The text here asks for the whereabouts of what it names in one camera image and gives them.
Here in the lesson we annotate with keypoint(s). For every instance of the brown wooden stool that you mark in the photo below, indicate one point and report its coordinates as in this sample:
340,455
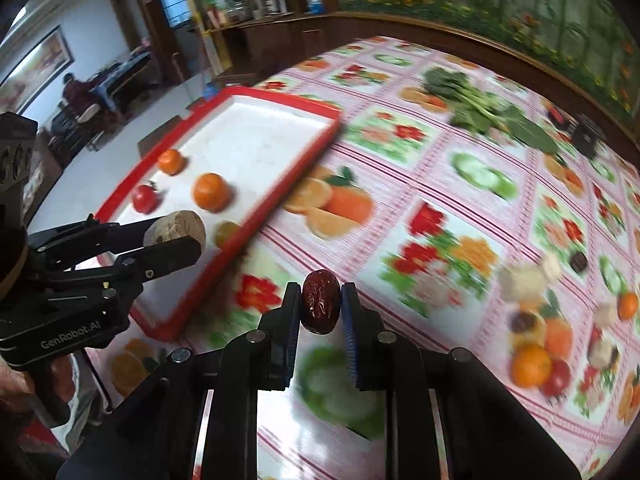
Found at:
160,132

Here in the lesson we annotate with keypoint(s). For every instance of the wooden display cabinet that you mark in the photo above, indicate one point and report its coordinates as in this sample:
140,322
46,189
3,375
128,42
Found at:
280,45

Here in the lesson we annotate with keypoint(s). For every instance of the green leafy vegetable bunch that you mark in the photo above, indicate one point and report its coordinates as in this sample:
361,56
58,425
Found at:
475,105

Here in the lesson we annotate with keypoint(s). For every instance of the blue thermos jug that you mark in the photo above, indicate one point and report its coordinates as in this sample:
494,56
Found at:
209,91

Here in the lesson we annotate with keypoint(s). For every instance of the glass jar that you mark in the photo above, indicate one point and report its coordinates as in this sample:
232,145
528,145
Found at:
236,10

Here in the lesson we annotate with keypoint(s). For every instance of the wooden chair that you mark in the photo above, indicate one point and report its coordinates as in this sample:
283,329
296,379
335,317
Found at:
89,117

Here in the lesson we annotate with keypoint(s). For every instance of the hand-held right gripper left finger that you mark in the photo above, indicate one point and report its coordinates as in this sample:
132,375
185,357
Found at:
292,340

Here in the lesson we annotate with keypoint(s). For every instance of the yellowish green citrus fruit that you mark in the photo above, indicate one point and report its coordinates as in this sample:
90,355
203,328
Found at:
227,232

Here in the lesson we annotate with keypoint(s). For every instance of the framed wall painting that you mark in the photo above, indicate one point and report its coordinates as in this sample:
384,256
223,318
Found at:
35,70

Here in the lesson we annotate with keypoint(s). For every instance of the dried red date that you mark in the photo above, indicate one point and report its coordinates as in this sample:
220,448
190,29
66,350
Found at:
521,321
578,261
320,307

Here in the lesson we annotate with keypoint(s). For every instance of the floral fruit printed tablecloth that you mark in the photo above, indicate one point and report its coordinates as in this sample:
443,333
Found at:
450,220

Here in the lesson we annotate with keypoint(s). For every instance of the red tomato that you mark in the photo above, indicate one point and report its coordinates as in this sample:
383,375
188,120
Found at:
145,198
556,377

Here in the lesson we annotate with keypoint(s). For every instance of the black cylindrical device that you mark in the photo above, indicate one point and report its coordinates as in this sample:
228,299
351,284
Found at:
587,132

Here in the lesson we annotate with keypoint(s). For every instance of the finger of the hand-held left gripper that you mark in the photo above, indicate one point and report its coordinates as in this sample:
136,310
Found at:
125,235
170,257

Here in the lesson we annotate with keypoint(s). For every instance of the table with blue cloth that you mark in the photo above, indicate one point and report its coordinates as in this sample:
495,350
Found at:
125,72

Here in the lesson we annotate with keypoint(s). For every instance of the green white package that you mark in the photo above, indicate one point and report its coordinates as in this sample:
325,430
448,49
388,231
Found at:
217,0

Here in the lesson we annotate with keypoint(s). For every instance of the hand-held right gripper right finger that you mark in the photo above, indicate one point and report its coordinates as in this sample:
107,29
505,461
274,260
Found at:
350,340

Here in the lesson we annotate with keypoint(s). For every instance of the red tray white inside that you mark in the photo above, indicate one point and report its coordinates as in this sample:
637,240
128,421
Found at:
250,130

